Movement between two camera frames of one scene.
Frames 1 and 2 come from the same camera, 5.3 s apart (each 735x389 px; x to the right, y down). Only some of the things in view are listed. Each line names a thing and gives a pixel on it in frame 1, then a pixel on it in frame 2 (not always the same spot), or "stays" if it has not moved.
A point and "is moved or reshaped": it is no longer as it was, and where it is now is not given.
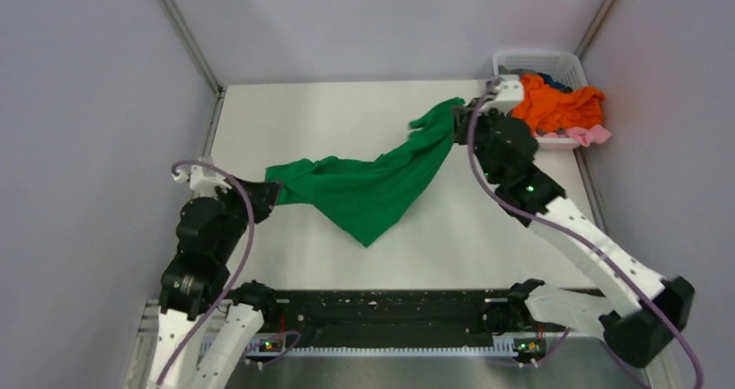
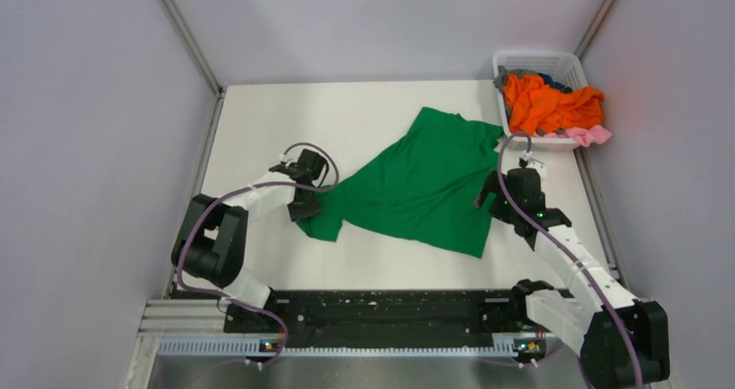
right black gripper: x=463 y=119 to x=490 y=185
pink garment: x=595 y=134 stays
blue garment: x=549 y=81 stays
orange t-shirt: x=544 y=107 stays
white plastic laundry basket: x=567 y=68 stays
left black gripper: x=262 y=197 to x=311 y=210
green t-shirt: x=368 y=195 is moved or reshaped
